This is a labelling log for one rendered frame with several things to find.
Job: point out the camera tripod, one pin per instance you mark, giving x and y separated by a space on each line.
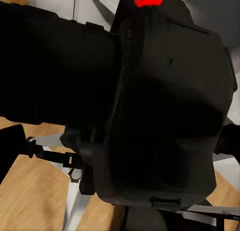
81 183

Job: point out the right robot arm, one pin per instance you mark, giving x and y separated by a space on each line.
221 146

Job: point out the digital camera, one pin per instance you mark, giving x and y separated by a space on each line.
155 90

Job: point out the bookcase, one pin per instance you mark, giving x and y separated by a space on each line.
97 11

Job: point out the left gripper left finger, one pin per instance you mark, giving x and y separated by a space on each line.
12 140

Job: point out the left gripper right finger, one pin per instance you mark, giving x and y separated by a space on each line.
232 140

